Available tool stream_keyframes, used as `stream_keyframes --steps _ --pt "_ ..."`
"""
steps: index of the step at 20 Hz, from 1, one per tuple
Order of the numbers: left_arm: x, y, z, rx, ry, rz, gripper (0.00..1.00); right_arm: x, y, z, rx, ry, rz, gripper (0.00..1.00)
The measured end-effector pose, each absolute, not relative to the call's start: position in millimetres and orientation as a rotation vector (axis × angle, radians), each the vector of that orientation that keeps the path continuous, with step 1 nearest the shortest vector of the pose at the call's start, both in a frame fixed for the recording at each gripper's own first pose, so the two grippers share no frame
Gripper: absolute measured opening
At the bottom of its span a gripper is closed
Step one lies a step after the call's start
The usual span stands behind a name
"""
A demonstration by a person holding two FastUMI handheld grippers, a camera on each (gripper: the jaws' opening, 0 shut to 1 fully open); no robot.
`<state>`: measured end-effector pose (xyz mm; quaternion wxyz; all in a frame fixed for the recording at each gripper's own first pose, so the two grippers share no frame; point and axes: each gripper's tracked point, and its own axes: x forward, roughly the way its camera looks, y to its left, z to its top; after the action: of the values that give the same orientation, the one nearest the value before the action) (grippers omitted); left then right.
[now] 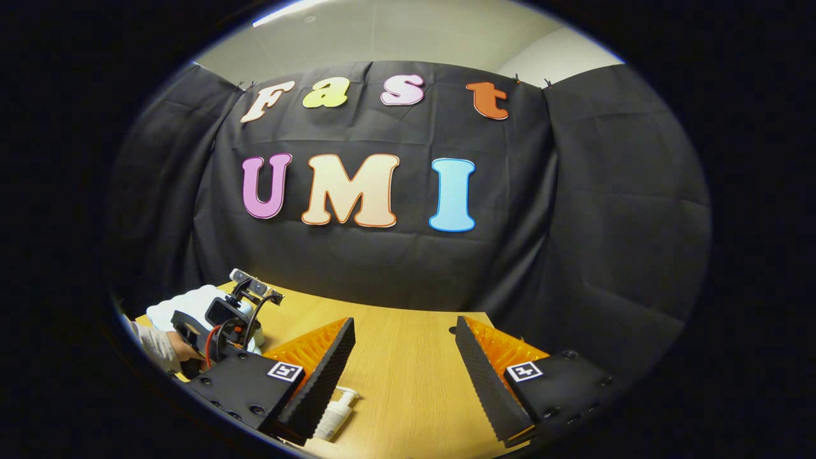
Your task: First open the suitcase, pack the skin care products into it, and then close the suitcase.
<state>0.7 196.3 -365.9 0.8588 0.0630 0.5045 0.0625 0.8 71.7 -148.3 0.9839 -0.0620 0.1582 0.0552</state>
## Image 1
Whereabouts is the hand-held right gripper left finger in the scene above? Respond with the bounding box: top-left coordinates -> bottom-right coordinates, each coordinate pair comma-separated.
180,317 -> 356,447

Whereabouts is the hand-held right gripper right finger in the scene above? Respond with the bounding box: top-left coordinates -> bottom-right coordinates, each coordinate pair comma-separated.
455,316 -> 623,448

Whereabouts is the white pump bottle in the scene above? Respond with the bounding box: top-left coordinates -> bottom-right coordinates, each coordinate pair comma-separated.
314,386 -> 360,442

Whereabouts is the pale blue suitcase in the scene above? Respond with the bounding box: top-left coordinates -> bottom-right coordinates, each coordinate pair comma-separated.
146,284 -> 263,355

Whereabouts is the black backdrop cloth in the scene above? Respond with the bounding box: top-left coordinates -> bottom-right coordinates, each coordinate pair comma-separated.
108,61 -> 711,409

